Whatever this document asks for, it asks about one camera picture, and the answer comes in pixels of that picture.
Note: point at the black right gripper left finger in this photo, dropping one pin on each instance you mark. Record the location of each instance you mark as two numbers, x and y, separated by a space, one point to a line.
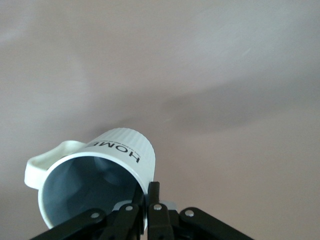
100 225

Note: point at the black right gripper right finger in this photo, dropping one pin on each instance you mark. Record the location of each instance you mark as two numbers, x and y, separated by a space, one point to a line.
162 225

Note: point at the brown table cover sheet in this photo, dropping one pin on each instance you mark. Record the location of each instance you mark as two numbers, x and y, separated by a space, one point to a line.
200 75

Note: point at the white ribbed mug grey inside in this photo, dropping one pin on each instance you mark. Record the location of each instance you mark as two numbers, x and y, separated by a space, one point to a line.
120 140

